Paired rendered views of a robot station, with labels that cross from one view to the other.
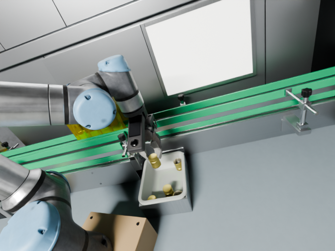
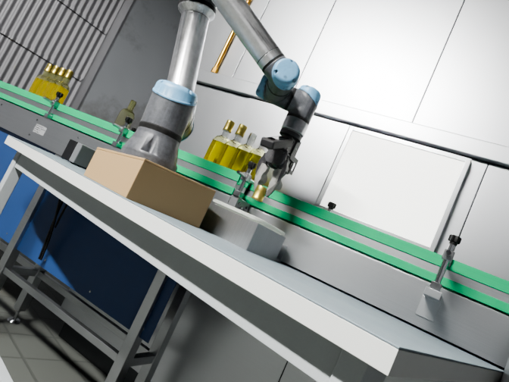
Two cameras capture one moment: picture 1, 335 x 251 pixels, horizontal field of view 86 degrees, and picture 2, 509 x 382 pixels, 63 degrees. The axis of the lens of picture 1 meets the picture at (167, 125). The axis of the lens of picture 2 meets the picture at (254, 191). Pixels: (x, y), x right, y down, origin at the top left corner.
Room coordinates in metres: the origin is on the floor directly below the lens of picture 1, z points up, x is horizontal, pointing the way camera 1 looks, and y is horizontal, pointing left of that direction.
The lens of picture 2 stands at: (-0.70, -0.23, 0.79)
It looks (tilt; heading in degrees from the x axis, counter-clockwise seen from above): 6 degrees up; 16
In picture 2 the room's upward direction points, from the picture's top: 25 degrees clockwise
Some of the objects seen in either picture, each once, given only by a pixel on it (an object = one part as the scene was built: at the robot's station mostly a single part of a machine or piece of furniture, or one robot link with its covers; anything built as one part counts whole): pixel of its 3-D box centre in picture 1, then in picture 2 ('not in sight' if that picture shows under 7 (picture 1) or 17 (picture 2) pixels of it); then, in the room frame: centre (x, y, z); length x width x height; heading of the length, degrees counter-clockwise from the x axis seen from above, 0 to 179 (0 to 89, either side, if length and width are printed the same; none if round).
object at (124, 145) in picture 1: (128, 143); (248, 181); (0.61, 0.17, 0.95); 0.17 x 0.03 x 0.12; 168
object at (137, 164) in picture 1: (138, 157); (237, 209); (0.63, 0.17, 0.85); 0.09 x 0.04 x 0.07; 168
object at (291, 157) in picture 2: (140, 122); (284, 151); (0.52, 0.08, 1.07); 0.09 x 0.08 x 0.12; 164
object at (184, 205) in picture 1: (166, 177); (247, 233); (0.52, 0.08, 0.79); 0.27 x 0.17 x 0.08; 168
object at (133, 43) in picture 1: (150, 66); (328, 165); (0.84, -0.02, 1.15); 0.90 x 0.03 x 0.34; 78
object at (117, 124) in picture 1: (114, 122); (248, 175); (0.75, 0.22, 0.99); 0.06 x 0.06 x 0.21; 78
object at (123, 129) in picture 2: not in sight; (118, 130); (0.69, 0.77, 0.94); 0.07 x 0.04 x 0.13; 168
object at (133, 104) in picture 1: (129, 102); (293, 127); (0.52, 0.08, 1.15); 0.08 x 0.08 x 0.05
